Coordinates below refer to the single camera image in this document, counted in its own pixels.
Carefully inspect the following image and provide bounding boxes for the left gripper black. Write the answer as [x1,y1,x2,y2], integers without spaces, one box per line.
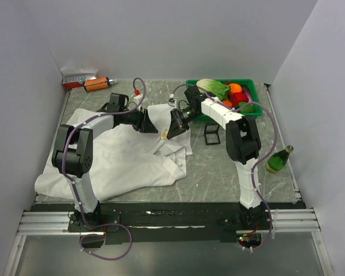
[120,106,158,133]

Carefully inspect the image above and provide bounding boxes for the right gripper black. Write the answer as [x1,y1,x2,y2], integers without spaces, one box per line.
[167,107,202,140]

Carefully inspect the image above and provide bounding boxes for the gold brooch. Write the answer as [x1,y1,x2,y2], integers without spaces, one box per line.
[160,131,168,140]

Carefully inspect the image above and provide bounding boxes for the white garment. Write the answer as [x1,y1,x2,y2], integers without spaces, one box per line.
[34,103,194,202]

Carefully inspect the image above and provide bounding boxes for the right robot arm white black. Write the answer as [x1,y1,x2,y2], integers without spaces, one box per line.
[167,85,265,229]

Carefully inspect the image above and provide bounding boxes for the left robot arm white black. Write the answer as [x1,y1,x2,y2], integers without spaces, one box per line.
[51,93,158,231]

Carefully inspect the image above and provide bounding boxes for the toy orange bell pepper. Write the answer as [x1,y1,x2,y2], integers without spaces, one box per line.
[222,100,233,109]

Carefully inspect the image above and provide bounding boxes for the toy cabbage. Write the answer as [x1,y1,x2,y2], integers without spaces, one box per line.
[196,79,231,101]

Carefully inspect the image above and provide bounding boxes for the orange cylinder tool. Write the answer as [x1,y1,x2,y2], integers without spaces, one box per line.
[83,77,116,92]

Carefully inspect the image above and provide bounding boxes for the toy red bell pepper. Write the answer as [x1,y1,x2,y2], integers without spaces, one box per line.
[229,92,249,108]

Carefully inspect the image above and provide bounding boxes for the toy orange fruit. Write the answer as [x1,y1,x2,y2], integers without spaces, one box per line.
[228,83,242,95]

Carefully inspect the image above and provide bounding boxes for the toy green bell pepper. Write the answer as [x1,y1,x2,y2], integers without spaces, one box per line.
[235,102,255,113]

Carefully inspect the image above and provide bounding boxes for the toy purple eggplant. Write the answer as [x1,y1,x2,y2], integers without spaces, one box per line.
[241,85,253,102]

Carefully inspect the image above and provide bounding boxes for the green plastic basket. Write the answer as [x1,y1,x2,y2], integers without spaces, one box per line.
[185,79,263,123]

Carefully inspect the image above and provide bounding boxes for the red white carton box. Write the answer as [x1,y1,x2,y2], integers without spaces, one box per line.
[62,69,98,90]

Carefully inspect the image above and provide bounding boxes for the green glass bottle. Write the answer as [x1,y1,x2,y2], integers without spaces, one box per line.
[266,145,294,173]

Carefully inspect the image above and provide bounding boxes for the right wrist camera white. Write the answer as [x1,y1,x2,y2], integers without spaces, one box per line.
[168,94,178,109]

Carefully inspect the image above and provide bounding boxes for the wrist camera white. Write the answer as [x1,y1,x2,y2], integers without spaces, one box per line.
[168,94,178,109]
[132,90,148,105]

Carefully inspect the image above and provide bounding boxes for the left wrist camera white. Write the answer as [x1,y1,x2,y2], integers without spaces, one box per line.
[132,90,148,105]

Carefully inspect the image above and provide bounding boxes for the small black frame stand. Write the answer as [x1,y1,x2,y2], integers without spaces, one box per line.
[204,122,221,145]

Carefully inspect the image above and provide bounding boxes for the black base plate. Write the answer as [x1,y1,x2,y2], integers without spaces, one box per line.
[30,201,305,244]

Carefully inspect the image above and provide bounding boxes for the aluminium rail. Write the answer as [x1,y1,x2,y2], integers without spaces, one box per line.
[17,209,321,236]

